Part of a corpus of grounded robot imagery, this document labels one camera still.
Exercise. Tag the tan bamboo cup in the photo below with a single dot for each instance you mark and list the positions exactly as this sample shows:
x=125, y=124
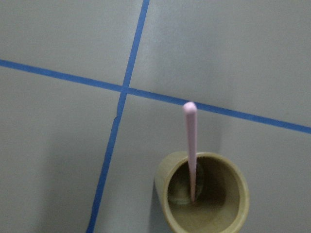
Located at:
x=222, y=195

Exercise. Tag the pink chopstick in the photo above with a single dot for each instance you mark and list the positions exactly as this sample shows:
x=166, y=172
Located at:
x=190, y=112

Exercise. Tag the long blue tape strip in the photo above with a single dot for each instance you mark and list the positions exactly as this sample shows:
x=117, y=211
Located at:
x=155, y=96

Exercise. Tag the crossing blue tape strip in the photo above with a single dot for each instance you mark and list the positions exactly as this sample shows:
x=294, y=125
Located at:
x=116, y=122

